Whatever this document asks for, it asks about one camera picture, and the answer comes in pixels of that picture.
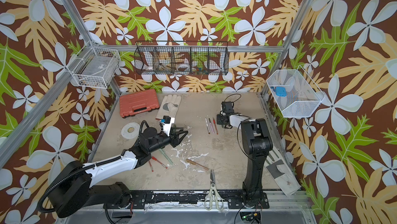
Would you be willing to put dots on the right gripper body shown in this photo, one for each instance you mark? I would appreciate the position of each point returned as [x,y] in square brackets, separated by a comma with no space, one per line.
[220,118]

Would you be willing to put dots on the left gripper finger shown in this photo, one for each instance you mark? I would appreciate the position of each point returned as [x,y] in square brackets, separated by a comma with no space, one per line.
[176,140]
[179,133]

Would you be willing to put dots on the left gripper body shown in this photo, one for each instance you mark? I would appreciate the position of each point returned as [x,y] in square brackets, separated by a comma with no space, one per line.
[163,141]

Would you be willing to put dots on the light green pen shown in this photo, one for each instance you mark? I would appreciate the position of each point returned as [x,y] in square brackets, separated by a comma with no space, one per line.
[166,156]

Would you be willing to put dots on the brown orange pen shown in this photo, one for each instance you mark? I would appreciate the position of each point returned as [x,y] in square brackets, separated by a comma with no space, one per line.
[197,164]

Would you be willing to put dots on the pink pen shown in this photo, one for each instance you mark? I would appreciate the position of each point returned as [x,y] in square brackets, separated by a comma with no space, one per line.
[211,126]

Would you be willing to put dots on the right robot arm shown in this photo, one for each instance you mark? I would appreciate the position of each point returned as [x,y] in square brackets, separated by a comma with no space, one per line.
[254,138]

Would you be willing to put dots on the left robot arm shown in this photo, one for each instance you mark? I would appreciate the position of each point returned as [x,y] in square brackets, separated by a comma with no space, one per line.
[78,185]

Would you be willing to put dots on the white tape roll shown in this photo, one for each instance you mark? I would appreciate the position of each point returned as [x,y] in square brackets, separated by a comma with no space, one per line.
[130,130]

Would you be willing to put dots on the beige work glove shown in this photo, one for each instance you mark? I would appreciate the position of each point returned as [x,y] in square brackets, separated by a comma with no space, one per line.
[169,106]

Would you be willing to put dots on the red plastic tool case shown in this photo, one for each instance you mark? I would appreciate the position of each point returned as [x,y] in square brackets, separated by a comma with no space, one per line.
[138,102]

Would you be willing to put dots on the blue object in basket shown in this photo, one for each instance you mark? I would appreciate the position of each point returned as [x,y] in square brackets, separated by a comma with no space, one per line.
[280,91]

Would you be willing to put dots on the white mesh basket right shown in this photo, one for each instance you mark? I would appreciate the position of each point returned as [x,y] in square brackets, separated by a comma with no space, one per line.
[303,95]

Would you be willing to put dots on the grey striped work glove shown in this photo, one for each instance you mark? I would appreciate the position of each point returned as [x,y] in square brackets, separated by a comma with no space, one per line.
[281,172]

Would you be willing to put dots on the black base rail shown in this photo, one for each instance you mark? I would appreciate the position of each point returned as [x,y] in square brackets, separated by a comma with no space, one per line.
[141,199]

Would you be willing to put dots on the white-handled scissors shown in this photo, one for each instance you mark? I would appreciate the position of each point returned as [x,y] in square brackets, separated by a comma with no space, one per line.
[213,198]

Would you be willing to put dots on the black wire basket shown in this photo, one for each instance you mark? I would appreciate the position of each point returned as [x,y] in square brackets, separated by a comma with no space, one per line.
[181,57]

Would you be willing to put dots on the white wire basket left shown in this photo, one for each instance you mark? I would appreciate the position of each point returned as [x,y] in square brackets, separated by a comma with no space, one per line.
[94,66]

